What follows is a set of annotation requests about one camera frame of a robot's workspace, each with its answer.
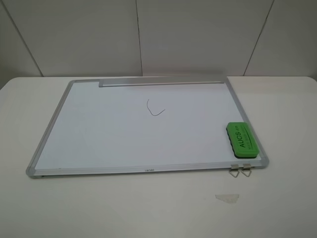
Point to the green whiteboard eraser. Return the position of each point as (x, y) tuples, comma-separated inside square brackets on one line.
[(242, 140)]

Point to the right metal hanging clip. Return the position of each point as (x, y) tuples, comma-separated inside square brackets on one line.
[(247, 169)]

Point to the left metal hanging clip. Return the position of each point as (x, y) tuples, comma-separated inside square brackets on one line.
[(234, 170)]

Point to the metal hanging clip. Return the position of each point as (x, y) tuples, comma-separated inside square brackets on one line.
[(247, 169), (234, 170)]

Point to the clear tape piece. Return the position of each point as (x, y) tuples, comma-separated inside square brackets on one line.
[(228, 198)]

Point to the white aluminium-framed whiteboard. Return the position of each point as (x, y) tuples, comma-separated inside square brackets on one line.
[(126, 125)]

